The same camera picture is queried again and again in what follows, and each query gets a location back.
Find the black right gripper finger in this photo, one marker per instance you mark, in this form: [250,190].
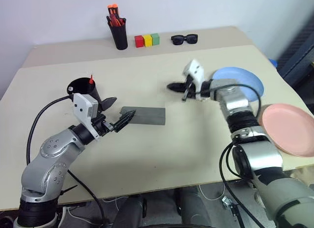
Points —
[186,94]
[176,87]

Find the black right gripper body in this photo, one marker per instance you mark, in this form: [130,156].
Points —
[192,89]

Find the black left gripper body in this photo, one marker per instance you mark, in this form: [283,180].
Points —
[103,126]

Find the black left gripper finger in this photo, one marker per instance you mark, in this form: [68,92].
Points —
[109,103]
[125,120]

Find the grey glasses case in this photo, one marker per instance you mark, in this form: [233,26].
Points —
[149,116]

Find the red pen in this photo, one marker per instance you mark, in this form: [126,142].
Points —
[91,80]

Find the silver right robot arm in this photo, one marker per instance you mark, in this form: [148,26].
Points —
[247,129]

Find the empty black plastic cup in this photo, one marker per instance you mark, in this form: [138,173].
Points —
[83,86]

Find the black sunglasses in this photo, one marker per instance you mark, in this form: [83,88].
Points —
[184,39]

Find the green wooden block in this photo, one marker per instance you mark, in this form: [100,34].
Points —
[155,39]

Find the yellow wooden block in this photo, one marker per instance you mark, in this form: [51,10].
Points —
[148,40]

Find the light blue plate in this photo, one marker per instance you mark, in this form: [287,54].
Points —
[250,81]

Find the red wooden block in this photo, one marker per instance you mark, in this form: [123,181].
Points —
[139,41]

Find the black pen holder cup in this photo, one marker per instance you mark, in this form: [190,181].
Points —
[120,38]

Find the red pens bundle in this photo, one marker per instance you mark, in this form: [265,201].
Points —
[115,22]

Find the small blue object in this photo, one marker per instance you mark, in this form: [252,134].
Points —
[273,62]

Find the dark grey rounded shape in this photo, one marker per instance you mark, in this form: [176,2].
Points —
[130,213]
[192,208]

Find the orange capped marker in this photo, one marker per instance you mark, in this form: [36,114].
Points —
[115,8]
[110,9]

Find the pink plate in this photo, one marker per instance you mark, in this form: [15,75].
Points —
[287,127]

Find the black woven panel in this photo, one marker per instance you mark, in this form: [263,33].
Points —
[299,56]

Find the metal clamp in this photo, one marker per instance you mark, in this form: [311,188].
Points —
[228,203]

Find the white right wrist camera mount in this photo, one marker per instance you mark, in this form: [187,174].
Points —
[195,70]

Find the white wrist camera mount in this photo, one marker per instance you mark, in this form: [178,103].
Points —
[195,70]
[84,110]

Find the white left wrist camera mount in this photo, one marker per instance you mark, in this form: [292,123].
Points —
[84,110]

